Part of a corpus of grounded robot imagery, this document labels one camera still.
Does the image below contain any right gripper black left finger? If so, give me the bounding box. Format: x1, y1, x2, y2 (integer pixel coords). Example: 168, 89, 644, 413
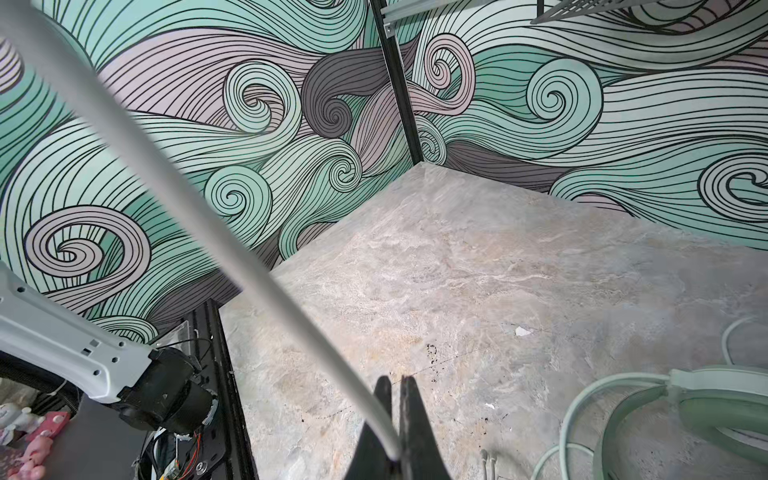
344, 376, 398, 480

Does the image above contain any black perforated wall tray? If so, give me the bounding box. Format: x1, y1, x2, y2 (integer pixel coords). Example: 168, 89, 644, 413
531, 0, 655, 25

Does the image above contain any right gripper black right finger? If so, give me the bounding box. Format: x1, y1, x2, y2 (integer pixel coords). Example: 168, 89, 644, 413
399, 376, 450, 480

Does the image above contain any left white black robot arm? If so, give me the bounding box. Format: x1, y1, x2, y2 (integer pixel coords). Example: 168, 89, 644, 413
1, 266, 218, 436

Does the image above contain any green over-ear headphones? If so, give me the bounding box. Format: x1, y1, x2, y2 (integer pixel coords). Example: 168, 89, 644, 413
532, 365, 767, 479

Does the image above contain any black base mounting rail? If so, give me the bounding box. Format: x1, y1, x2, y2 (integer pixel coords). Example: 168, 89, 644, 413
135, 298, 260, 480

